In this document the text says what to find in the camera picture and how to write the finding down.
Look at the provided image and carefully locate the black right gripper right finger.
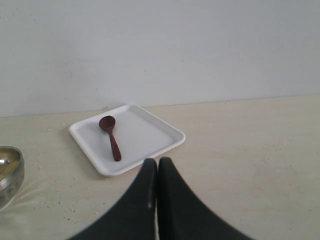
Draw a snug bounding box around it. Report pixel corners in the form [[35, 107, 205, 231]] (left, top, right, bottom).
[[157, 157, 251, 240]]

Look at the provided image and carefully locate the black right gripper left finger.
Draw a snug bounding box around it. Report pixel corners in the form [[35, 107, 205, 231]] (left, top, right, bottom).
[[70, 158, 158, 240]]

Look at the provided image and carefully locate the dark red wooden spoon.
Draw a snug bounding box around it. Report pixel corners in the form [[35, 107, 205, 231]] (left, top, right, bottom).
[[98, 115, 122, 162]]

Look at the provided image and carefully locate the white plastic tray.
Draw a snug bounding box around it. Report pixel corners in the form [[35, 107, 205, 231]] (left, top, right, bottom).
[[68, 104, 186, 177]]

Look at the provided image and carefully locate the stainless steel bowl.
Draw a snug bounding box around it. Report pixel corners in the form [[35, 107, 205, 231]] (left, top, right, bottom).
[[0, 146, 25, 209]]

